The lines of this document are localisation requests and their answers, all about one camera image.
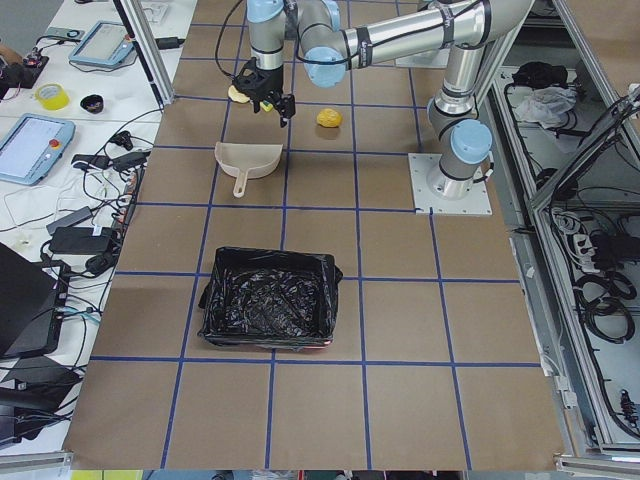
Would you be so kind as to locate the beige plastic dustpan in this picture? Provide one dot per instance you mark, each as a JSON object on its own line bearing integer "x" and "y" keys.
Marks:
{"x": 247, "y": 161}

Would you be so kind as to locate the pink bin with black bag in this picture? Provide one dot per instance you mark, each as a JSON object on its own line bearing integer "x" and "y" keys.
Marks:
{"x": 271, "y": 299}

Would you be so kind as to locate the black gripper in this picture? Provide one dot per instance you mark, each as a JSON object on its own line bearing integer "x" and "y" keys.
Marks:
{"x": 271, "y": 81}

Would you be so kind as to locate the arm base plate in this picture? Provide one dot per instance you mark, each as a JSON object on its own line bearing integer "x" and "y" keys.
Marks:
{"x": 434, "y": 193}

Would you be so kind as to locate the yellow potato-like lump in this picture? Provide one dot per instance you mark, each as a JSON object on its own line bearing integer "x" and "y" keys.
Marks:
{"x": 329, "y": 118}

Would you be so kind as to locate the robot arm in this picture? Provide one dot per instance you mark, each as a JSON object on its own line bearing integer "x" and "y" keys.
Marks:
{"x": 328, "y": 52}

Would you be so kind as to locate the pale curved melon rind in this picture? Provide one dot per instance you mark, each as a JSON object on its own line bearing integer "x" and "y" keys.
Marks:
{"x": 236, "y": 96}

